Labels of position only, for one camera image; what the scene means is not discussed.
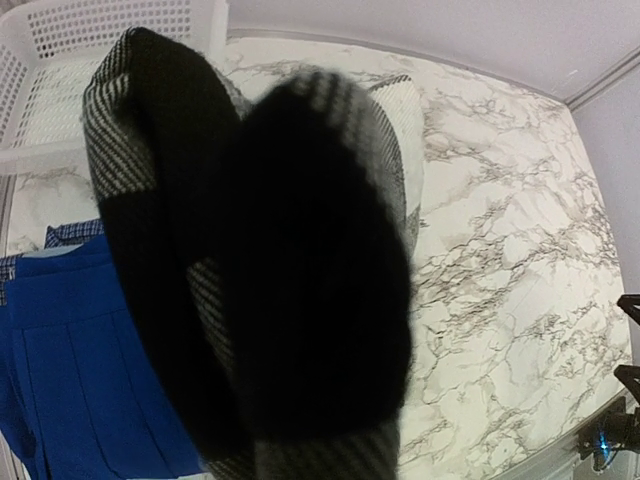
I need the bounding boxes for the right aluminium wall post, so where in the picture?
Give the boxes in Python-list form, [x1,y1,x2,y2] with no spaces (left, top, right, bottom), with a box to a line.
[565,47,639,112]

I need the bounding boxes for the folded blue checkered shirt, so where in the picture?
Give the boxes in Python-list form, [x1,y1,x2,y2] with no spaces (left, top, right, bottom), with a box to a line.
[1,219,104,307]

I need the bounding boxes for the white plastic laundry basket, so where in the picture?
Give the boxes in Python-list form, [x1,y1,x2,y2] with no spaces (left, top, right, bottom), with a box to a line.
[1,1,229,175]

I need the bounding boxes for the blue pleated skirt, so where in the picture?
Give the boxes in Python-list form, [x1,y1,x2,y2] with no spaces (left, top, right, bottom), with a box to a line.
[1,236,202,479]

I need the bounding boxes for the black white checkered cloth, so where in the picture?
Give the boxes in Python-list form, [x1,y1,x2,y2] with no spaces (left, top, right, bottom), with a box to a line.
[83,27,411,479]

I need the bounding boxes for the folded light blue t-shirt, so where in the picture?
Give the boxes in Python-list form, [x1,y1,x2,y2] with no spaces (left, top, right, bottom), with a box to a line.
[22,245,80,259]

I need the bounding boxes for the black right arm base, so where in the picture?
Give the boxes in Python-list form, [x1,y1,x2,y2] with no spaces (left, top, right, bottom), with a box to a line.
[577,397,639,473]

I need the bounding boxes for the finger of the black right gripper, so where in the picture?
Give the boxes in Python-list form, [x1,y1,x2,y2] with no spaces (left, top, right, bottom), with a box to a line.
[614,365,640,404]
[617,294,640,325]

